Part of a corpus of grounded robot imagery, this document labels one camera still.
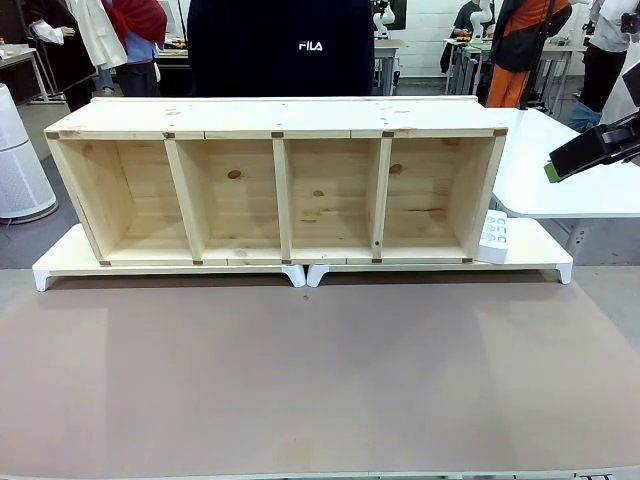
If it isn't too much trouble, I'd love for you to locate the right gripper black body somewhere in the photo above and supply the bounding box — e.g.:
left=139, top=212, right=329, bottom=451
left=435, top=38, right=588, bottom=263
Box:
left=601, top=112, right=640, bottom=165

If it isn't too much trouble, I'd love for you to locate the white side table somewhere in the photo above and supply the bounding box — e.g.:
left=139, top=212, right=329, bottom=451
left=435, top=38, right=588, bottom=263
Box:
left=488, top=107, right=640, bottom=221

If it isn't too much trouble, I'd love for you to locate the person in white shirt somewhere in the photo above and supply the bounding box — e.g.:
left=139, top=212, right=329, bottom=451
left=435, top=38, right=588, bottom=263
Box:
left=578, top=0, right=640, bottom=115

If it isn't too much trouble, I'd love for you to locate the white riser with wooden top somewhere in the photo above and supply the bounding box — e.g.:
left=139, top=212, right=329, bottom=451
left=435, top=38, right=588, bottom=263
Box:
left=32, top=222, right=306, bottom=293
left=305, top=217, right=575, bottom=289

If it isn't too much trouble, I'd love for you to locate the grey table with metal legs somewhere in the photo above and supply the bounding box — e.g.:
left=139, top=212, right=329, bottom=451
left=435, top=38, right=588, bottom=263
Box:
left=529, top=41, right=587, bottom=104

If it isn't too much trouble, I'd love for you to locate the white power strip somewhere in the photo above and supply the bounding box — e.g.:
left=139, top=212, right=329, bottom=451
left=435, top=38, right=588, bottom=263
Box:
left=478, top=210, right=516, bottom=266

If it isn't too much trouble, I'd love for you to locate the mannequin in orange black outfit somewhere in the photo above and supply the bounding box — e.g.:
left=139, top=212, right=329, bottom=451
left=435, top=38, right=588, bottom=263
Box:
left=486, top=0, right=574, bottom=109

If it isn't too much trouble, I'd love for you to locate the green-edged background table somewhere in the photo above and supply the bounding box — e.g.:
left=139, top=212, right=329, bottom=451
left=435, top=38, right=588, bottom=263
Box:
left=442, top=35, right=497, bottom=96

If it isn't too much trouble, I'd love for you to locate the seated person in dark top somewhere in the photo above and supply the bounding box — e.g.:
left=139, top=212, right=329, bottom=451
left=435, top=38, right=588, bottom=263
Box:
left=452, top=0, right=497, bottom=42

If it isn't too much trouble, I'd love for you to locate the grey background table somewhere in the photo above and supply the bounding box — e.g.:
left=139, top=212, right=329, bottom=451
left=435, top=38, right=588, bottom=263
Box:
left=373, top=37, right=409, bottom=96

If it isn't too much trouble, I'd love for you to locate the person in navy FILA sweater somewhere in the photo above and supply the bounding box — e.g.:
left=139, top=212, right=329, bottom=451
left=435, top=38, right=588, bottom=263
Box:
left=186, top=0, right=376, bottom=99

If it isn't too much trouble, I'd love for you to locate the four-compartment pine wooden shelf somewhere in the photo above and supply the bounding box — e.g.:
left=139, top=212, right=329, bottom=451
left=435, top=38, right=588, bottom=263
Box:
left=43, top=94, right=509, bottom=266

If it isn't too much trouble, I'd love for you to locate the black cabinet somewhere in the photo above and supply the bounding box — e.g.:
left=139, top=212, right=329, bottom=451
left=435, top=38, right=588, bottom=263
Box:
left=155, top=47, right=192, bottom=98

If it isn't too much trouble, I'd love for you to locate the mannequin in red shawl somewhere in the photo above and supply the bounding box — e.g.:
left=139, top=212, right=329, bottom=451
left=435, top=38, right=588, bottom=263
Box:
left=102, top=0, right=169, bottom=98

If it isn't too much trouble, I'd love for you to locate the white hanging coat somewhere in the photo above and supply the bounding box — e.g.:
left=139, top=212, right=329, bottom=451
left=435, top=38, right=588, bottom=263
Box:
left=73, top=0, right=129, bottom=71

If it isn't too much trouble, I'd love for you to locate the mannequin in black robe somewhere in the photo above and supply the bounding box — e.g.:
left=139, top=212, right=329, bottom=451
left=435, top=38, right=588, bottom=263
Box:
left=23, top=0, right=97, bottom=112

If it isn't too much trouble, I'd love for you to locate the white air purifier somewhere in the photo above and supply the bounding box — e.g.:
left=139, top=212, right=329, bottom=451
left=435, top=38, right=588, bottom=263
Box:
left=0, top=82, right=57, bottom=221

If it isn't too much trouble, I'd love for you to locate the light wooden desk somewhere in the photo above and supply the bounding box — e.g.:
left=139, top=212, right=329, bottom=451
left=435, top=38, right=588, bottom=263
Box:
left=0, top=42, right=66, bottom=105

